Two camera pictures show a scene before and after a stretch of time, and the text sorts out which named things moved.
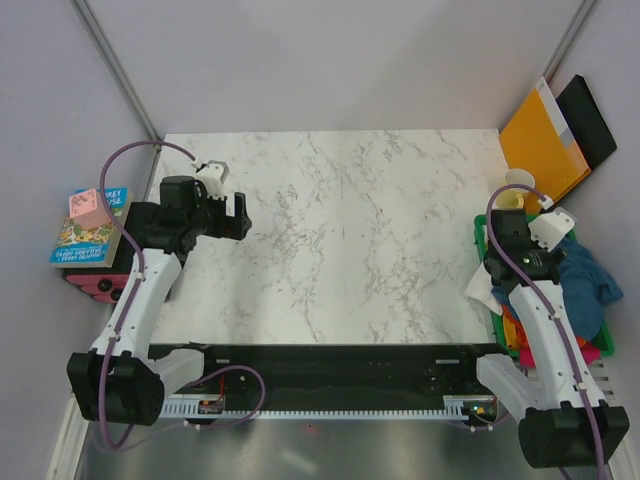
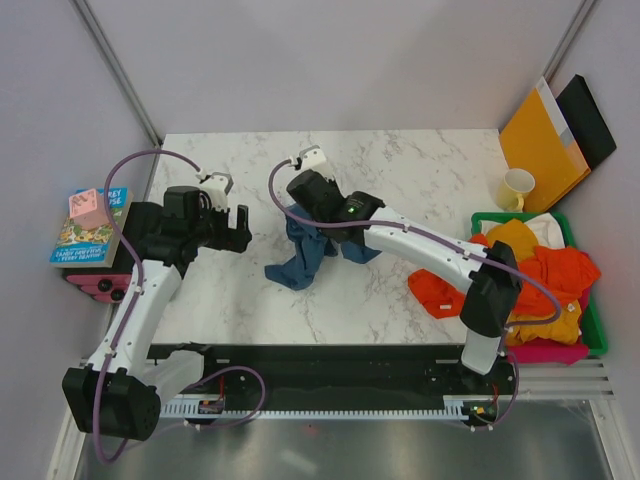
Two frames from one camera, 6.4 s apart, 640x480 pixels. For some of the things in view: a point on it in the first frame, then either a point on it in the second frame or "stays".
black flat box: (586, 121) stays
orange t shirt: (520, 335) → (567, 275)
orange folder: (536, 138) stays
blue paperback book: (79, 248) stays
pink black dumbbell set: (102, 288) stays
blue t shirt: (583, 288) → (299, 268)
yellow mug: (514, 198) stays
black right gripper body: (559, 255) → (331, 183)
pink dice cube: (86, 210) stays
